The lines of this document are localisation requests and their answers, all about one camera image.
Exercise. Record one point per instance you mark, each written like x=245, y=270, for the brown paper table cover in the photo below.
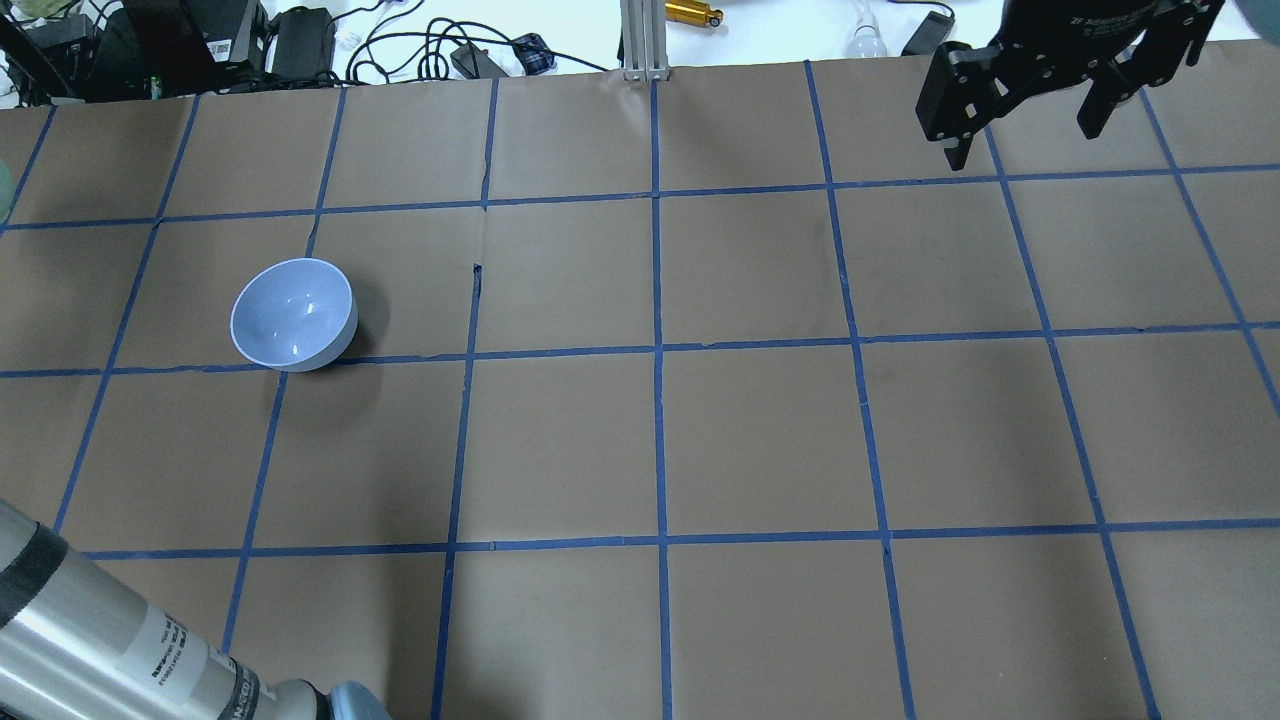
x=722, y=400

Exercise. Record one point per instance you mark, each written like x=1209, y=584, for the white light bulb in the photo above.
x=865, y=40

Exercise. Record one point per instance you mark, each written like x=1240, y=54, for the black power adapter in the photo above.
x=472, y=62

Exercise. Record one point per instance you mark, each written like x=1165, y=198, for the blue bowl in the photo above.
x=295, y=316

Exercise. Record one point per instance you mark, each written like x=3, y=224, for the aluminium frame post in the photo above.
x=643, y=37

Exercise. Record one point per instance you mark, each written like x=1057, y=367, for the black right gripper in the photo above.
x=1082, y=22

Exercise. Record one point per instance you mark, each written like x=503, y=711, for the yellow cylindrical tool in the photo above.
x=693, y=13

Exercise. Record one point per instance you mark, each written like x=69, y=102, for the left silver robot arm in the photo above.
x=78, y=644

